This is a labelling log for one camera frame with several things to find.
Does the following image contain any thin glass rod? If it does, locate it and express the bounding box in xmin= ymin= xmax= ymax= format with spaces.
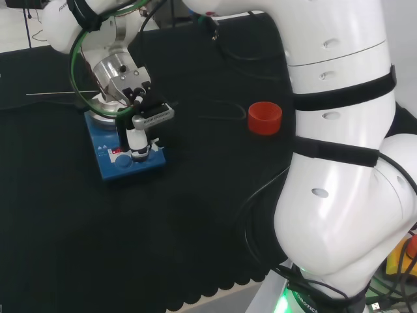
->
xmin=25 ymin=91 xmax=98 ymax=97

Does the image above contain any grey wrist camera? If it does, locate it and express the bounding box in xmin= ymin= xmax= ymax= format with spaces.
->
xmin=131 ymin=103 xmax=176 ymax=132

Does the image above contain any clear glass vessel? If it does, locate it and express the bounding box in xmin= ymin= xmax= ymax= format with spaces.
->
xmin=197 ymin=98 xmax=248 ymax=122

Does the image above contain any yellow stop button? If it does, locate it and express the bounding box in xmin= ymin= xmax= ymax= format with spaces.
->
xmin=385 ymin=231 xmax=417 ymax=278

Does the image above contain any red ribbed plastic ring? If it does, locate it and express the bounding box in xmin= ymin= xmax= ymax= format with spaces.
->
xmin=248 ymin=101 xmax=283 ymax=137

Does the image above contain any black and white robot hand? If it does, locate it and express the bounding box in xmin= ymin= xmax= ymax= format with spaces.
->
xmin=109 ymin=67 xmax=179 ymax=163

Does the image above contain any black bench cloth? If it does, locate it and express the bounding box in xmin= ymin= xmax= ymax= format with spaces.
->
xmin=0 ymin=12 xmax=417 ymax=312

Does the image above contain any heater with blue base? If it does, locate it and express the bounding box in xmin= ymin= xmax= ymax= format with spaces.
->
xmin=83 ymin=110 xmax=167 ymax=182

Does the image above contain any black cable with plug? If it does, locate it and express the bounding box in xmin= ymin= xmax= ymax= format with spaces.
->
xmin=191 ymin=9 xmax=291 ymax=62

